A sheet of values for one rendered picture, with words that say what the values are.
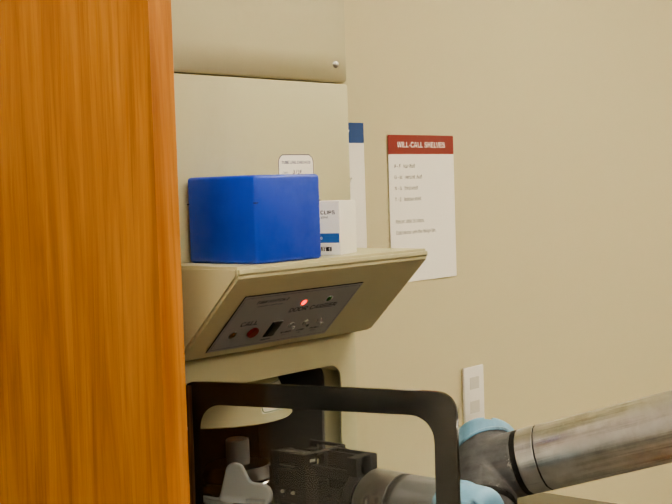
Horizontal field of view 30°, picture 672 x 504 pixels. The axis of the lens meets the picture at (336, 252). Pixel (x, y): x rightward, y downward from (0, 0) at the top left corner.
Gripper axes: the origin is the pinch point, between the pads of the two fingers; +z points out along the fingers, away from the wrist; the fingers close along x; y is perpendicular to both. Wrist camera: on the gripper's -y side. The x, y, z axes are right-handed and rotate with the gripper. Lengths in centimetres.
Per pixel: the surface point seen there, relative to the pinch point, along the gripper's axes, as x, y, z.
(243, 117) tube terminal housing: 4.4, 44.4, -6.7
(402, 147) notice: -82, 43, 36
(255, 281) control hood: 14.8, 27.3, -17.7
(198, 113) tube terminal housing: 11.3, 44.7, -6.7
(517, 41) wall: -124, 65, 37
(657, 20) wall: -190, 75, 37
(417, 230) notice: -86, 27, 36
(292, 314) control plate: 4.6, 22.7, -13.4
